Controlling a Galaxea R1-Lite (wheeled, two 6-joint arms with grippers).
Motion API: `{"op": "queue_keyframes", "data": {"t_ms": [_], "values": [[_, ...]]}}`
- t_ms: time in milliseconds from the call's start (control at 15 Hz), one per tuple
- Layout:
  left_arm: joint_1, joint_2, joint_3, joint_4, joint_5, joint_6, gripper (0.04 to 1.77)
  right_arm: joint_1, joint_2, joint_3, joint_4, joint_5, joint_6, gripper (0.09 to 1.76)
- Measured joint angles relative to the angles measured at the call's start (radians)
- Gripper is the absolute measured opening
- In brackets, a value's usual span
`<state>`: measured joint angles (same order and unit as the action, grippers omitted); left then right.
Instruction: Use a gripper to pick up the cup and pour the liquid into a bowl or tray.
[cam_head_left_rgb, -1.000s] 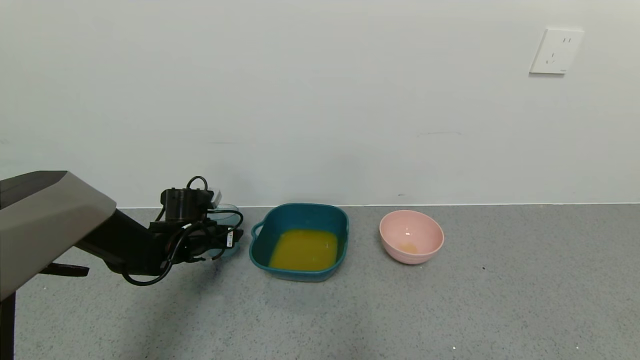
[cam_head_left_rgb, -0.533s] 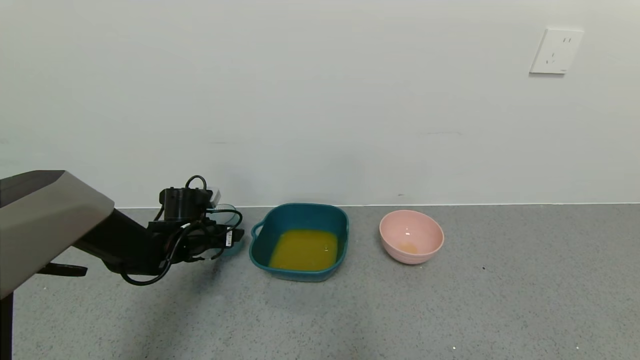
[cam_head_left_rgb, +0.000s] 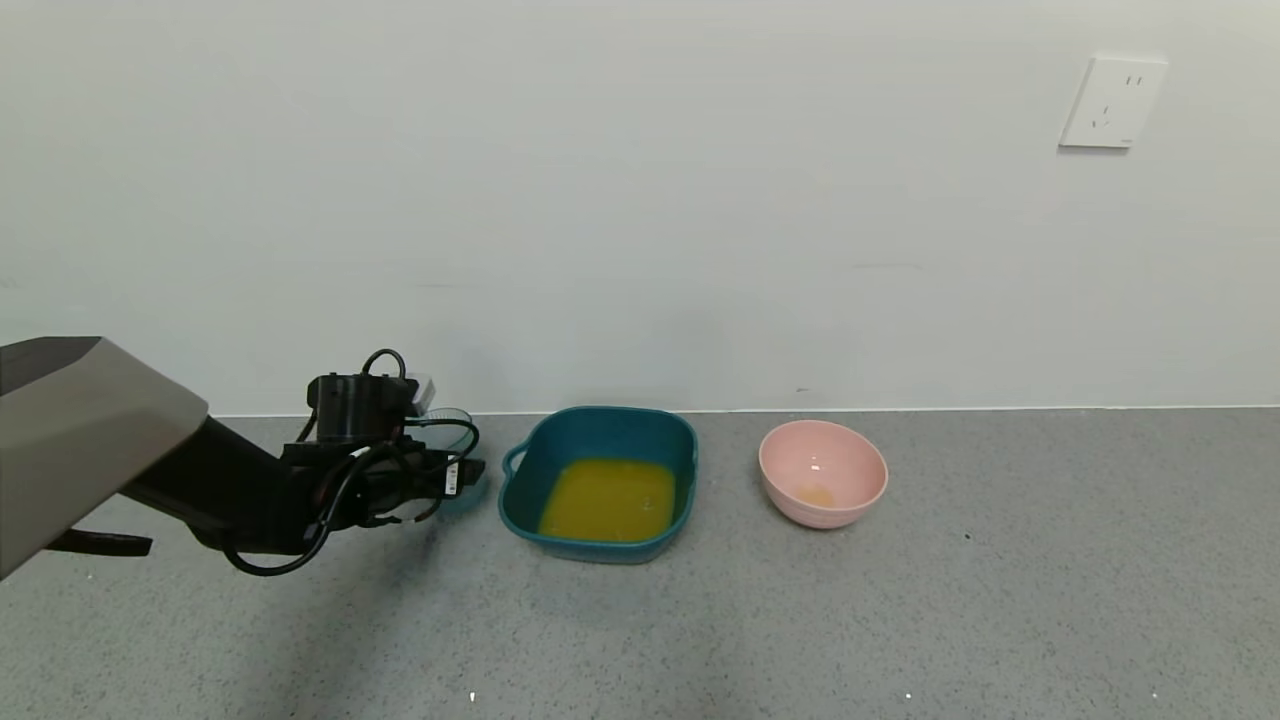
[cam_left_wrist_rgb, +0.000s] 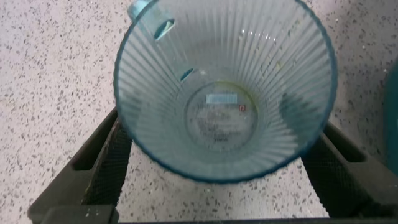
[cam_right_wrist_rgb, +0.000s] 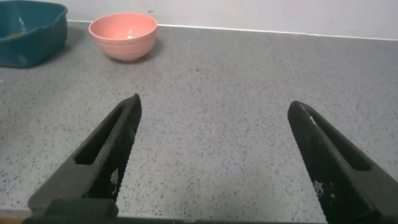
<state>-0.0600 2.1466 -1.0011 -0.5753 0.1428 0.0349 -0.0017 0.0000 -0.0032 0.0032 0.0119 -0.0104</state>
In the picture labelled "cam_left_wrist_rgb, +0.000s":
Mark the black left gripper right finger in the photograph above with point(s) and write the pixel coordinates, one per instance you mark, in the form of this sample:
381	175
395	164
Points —
351	186

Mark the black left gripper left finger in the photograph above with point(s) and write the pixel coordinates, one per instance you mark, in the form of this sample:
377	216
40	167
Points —
102	174

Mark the ribbed clear blue plastic cup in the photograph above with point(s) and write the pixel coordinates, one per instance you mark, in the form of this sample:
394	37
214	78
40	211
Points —
149	124

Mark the teal plastic basin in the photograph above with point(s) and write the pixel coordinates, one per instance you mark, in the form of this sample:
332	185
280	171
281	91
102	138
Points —
392	124

